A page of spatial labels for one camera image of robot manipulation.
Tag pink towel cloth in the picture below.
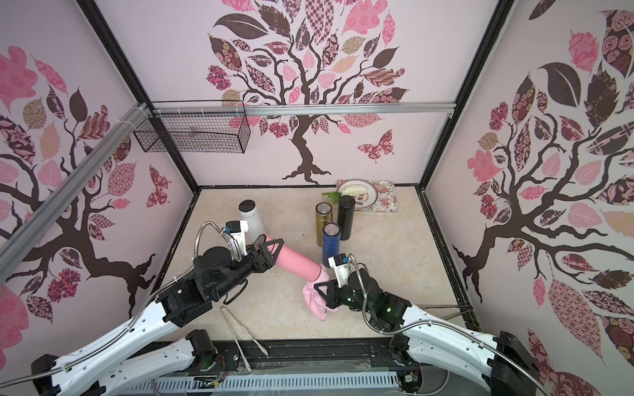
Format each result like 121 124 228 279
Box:
302 267 338 322

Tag pink thermos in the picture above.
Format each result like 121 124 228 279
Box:
275 243 322 281

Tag white thermos black lid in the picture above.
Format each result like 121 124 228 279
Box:
239 200 266 243

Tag blue thermos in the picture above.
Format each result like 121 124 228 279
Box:
322 223 341 267

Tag gold thermos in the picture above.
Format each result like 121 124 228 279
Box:
315 202 333 247

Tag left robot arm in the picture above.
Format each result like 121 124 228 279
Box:
31 235 284 395

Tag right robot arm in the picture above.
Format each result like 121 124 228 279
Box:
310 269 542 395

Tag metal tongs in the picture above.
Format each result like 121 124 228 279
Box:
221 305 269 372

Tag toy napa cabbage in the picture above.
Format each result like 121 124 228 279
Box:
341 184 368 196

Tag white round plate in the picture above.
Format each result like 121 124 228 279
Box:
337 179 378 210

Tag floral rectangular tray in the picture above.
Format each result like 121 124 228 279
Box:
336 179 400 214

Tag diagonal aluminium left bar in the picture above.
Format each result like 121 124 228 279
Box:
1 103 150 283

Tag horizontal aluminium back bar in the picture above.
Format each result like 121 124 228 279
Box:
150 101 457 118

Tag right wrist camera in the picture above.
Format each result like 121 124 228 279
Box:
328 253 352 288

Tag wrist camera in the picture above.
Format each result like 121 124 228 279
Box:
328 253 352 288
225 220 249 261

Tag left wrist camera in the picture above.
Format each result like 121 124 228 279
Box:
225 220 249 261

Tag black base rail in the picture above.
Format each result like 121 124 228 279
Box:
90 334 521 396

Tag white slotted cable duct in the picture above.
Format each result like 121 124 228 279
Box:
123 371 400 395

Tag black wire basket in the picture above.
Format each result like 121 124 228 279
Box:
134 99 251 154

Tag left metal cable conduit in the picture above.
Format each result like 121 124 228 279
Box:
0 221 244 389

